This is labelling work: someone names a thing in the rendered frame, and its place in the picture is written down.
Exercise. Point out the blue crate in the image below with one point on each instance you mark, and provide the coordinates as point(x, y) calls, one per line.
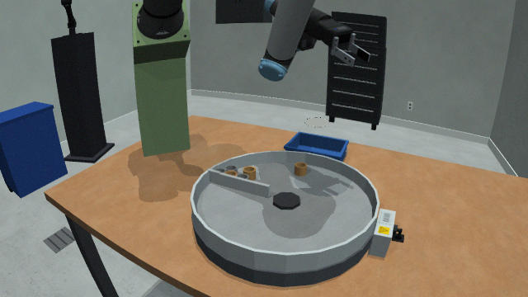
point(318, 144)

